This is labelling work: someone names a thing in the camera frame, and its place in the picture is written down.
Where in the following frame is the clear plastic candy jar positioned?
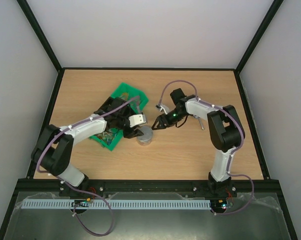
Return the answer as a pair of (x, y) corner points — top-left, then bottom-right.
(136, 136), (153, 146)

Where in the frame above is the silver metal jar lid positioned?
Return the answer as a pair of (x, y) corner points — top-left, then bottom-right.
(137, 125), (154, 143)

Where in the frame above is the black bin with lollipops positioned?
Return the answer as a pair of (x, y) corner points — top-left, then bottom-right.
(93, 97), (134, 119)

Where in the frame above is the silver metal scoop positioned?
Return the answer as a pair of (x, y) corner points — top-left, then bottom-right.
(193, 115), (205, 131)

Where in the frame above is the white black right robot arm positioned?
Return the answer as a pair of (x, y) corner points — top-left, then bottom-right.
(152, 93), (245, 196)

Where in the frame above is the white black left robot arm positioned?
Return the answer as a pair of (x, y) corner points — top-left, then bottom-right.
(31, 110), (147, 187)

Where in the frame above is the left controller circuit board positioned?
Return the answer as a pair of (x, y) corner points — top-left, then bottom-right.
(70, 197), (95, 208)

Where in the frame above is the controller circuit board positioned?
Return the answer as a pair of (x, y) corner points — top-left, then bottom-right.
(212, 197), (234, 209)
(70, 197), (95, 208)

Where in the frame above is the right controller circuit board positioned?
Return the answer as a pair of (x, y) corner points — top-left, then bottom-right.
(212, 197), (234, 209)

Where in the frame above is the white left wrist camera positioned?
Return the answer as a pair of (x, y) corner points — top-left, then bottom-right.
(128, 113), (148, 128)

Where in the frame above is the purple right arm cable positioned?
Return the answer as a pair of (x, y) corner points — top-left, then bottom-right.
(159, 79), (255, 216)

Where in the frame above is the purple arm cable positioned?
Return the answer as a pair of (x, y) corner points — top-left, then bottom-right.
(159, 79), (255, 216)
(36, 95), (144, 237)

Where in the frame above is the light blue slotted cable duct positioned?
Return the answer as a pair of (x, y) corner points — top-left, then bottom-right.
(20, 199), (211, 210)

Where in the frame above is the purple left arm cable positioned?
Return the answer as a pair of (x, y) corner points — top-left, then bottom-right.
(36, 95), (144, 237)

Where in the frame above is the black aluminium frame rail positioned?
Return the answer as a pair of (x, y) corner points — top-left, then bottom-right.
(14, 178), (283, 199)

